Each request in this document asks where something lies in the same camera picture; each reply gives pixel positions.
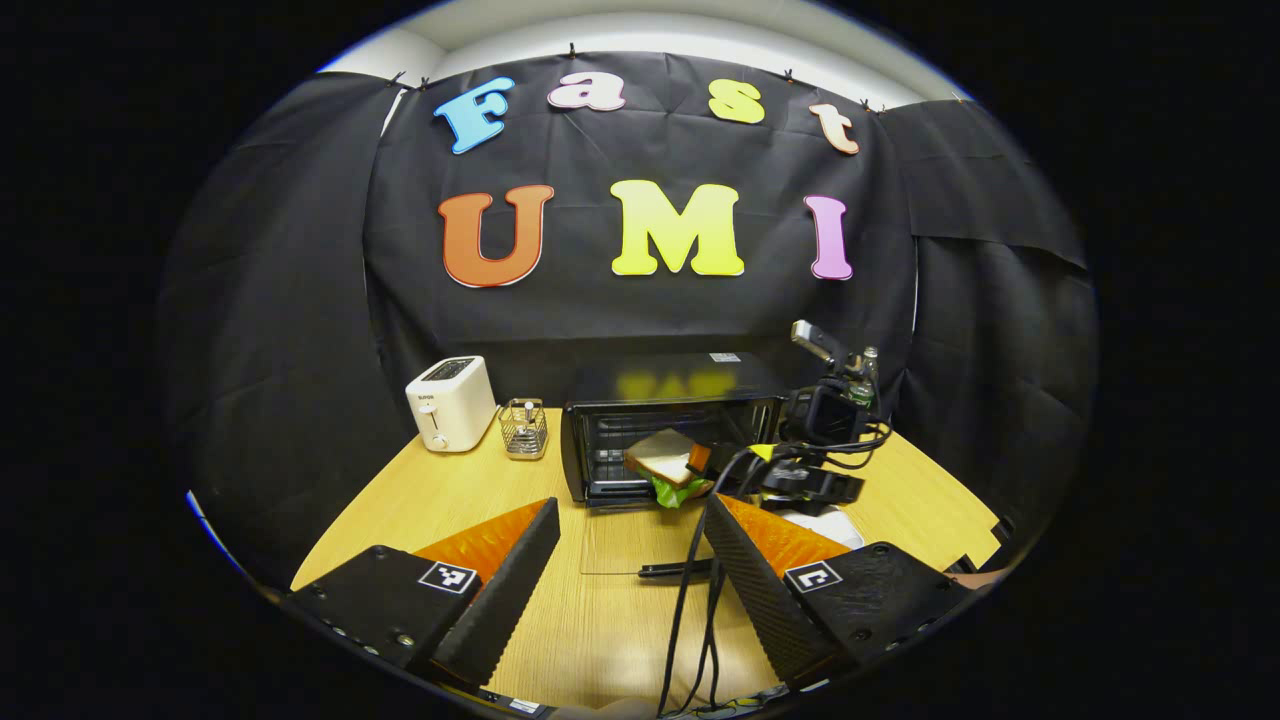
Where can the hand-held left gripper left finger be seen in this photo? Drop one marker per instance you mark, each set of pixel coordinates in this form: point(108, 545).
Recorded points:
point(505, 600)

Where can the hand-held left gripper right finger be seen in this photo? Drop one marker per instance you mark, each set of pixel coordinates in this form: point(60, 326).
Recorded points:
point(760, 600)

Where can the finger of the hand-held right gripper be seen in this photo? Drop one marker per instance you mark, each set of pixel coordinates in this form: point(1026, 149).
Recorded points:
point(702, 458)
point(815, 488)

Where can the sandwich with lettuce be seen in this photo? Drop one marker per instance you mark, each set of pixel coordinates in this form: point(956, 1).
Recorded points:
point(665, 458)

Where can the black electric oven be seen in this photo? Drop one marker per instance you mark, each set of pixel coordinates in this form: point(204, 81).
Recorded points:
point(660, 380)

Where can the white rectangular tray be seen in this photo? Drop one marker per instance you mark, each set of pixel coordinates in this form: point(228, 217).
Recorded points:
point(835, 527)

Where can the clear plastic water bottle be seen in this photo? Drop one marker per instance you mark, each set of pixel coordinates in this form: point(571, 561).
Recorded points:
point(871, 358)

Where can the black backdrop cloth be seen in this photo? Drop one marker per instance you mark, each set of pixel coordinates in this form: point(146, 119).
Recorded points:
point(600, 310)

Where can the white toaster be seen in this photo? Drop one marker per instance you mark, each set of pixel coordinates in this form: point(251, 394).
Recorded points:
point(450, 410)

